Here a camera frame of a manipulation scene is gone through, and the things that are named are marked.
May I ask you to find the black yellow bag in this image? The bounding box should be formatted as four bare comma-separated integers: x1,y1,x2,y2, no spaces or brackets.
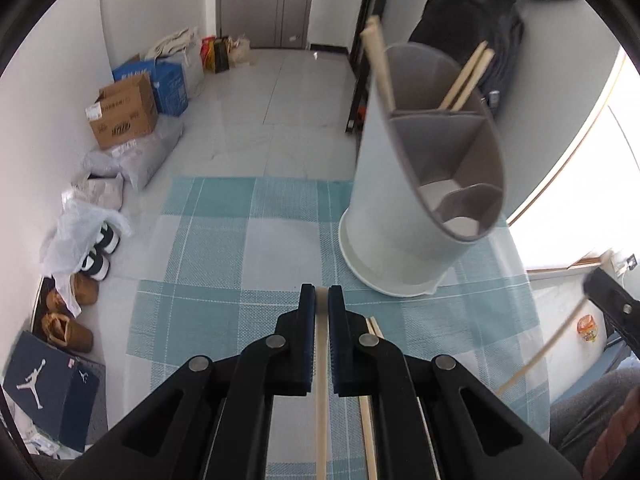
212,35,233,75

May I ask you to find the person's right forearm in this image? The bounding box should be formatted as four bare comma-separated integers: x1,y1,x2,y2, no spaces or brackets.
585,390,640,476

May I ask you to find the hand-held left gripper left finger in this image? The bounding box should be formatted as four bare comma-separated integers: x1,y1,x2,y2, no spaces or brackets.
57,284,318,480

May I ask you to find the black backpack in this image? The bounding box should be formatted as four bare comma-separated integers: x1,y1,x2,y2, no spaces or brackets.
407,0,526,121

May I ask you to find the translucent white bag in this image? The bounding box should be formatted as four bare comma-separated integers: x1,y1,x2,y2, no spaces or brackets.
182,47,207,98

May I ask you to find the brown cardboard box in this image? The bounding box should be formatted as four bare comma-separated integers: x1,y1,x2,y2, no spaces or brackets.
85,72,160,151

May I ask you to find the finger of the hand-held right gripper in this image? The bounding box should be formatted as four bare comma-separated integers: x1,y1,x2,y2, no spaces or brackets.
583,267,640,358

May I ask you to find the grey plastic sack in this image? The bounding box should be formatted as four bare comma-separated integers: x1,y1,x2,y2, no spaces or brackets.
82,117,185,191

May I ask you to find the blue cardboard box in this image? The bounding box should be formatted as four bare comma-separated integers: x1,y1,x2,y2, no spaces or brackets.
112,55,191,118

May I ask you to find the dark blue shoebox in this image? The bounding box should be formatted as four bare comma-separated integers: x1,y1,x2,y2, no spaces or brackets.
2,330,101,453

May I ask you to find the person's grey trouser leg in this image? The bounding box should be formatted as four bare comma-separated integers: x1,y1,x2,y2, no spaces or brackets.
547,367,640,461

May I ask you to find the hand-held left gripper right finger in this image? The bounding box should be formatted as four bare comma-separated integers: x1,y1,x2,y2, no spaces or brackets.
327,285,583,480

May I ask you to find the black white sneaker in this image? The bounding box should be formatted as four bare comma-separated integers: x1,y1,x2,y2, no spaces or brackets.
95,222,121,253
80,252,111,281

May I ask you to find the white plastic package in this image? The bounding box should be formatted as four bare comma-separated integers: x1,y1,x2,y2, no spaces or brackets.
62,172,125,208

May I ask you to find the grey door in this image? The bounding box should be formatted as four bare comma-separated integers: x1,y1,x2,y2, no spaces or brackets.
216,0,318,51

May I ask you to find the grey white utensil holder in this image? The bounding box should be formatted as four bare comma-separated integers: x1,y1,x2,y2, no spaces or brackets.
339,42,507,297

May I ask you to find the black coat rack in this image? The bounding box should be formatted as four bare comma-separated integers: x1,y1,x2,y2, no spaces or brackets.
345,0,396,136

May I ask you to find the cream canvas bag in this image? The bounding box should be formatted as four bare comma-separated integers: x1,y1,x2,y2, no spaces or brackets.
146,27,203,61

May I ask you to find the white plastic bag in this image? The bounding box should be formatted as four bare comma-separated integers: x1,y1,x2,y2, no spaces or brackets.
40,200,133,306

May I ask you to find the brown boot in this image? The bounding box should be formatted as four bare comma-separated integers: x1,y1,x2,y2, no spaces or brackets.
40,310,95,353
70,272,100,306

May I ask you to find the teal checked tablecloth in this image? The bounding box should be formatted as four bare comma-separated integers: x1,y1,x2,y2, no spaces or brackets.
127,176,551,480

